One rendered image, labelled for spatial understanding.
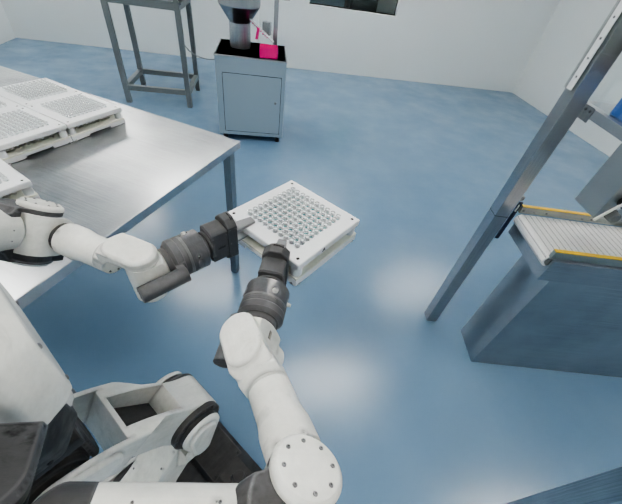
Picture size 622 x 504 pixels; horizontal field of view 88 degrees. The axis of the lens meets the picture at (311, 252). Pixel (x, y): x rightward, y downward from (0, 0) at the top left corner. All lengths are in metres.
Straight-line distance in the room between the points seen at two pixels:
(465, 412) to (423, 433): 0.26
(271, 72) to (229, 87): 0.41
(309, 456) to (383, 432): 1.32
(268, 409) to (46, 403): 0.25
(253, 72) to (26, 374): 3.07
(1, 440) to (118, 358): 1.49
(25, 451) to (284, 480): 0.22
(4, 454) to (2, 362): 0.10
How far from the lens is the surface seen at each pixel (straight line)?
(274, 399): 0.48
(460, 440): 1.84
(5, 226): 0.82
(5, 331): 0.47
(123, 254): 0.70
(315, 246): 0.75
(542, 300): 1.72
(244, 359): 0.51
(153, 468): 1.19
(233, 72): 3.33
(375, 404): 1.74
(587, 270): 1.57
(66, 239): 0.82
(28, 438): 0.40
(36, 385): 0.48
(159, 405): 0.98
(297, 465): 0.39
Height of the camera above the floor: 1.55
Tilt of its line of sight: 44 degrees down
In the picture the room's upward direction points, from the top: 10 degrees clockwise
